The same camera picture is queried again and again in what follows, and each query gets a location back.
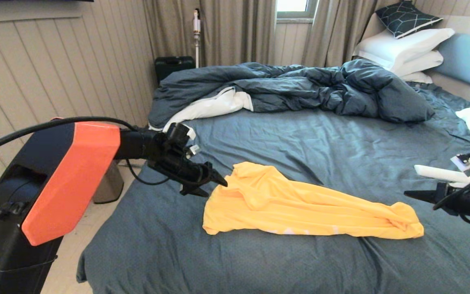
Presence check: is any grey framed window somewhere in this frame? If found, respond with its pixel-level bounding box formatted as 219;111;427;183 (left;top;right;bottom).
276;0;319;20

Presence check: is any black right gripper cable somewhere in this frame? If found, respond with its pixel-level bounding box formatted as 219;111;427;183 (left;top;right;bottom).
433;153;470;227

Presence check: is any yellow polo shirt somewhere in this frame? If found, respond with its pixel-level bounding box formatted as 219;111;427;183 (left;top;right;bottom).
203;162;424;239

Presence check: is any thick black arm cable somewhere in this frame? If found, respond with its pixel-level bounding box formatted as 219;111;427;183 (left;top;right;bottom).
0;116;138;164

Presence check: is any white remote control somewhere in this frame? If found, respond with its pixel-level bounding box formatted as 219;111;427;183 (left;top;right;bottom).
415;165;470;183

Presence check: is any dark blue duvet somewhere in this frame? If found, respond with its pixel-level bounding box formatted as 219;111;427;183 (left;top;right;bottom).
147;58;435;133

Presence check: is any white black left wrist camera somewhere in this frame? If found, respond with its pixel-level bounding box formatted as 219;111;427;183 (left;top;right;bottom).
166;122;197;150

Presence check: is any dark green hard case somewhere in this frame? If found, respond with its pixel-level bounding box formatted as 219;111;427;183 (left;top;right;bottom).
155;56;196;85

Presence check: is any beige window curtain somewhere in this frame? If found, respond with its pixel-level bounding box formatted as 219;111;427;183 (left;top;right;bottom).
144;0;277;68
302;0;403;68

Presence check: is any white stick vacuum cleaner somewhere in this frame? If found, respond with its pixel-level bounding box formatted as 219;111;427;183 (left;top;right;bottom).
193;8;202;68

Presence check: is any dark patterned cushion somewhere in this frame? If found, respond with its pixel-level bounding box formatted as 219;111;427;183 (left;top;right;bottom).
375;1;443;39

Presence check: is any beige trash bin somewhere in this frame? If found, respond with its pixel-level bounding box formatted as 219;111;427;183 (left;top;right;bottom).
92;160;124;204

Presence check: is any bed with blue sheet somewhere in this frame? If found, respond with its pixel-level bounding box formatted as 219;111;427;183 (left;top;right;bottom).
76;82;470;294

